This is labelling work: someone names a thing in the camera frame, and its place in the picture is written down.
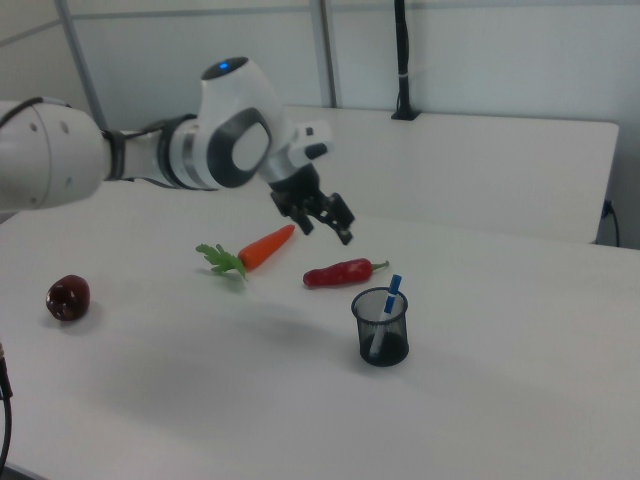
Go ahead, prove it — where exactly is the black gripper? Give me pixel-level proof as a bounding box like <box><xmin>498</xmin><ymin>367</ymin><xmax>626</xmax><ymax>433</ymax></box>
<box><xmin>268</xmin><ymin>164</ymin><xmax>357</xmax><ymax>246</ymax></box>

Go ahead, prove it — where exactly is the white marker with blue cap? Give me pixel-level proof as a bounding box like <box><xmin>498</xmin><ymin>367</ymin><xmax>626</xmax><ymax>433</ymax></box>
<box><xmin>368</xmin><ymin>273</ymin><xmax>405</xmax><ymax>359</ymax></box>

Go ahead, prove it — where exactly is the red toy chili pepper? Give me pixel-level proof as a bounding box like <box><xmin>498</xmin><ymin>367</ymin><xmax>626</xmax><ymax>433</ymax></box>
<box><xmin>302</xmin><ymin>257</ymin><xmax>391</xmax><ymax>290</ymax></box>

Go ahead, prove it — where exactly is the orange toy carrot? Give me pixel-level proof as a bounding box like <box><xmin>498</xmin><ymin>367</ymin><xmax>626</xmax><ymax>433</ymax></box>
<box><xmin>194</xmin><ymin>223</ymin><xmax>297</xmax><ymax>282</ymax></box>

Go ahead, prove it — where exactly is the black mesh pen cup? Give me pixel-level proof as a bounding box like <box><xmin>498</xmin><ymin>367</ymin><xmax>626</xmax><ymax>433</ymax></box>
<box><xmin>349</xmin><ymin>286</ymin><xmax>411</xmax><ymax>368</ymax></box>

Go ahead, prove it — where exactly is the black pole with clamp base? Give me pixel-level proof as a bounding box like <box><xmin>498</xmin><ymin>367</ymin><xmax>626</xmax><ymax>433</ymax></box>
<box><xmin>390</xmin><ymin>0</ymin><xmax>421</xmax><ymax>122</ymax></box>

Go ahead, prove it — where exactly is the dark red toy apple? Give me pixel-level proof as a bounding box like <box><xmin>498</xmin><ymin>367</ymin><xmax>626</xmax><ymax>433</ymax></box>
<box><xmin>45</xmin><ymin>274</ymin><xmax>92</xmax><ymax>323</ymax></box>

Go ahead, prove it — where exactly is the black cable on table edge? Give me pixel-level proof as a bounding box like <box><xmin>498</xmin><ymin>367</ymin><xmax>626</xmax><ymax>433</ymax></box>
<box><xmin>601</xmin><ymin>198</ymin><xmax>622</xmax><ymax>248</ymax></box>

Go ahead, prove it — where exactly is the thick black cable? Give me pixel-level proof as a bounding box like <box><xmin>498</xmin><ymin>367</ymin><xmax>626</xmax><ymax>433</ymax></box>
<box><xmin>0</xmin><ymin>338</ymin><xmax>15</xmax><ymax>474</ymax></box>

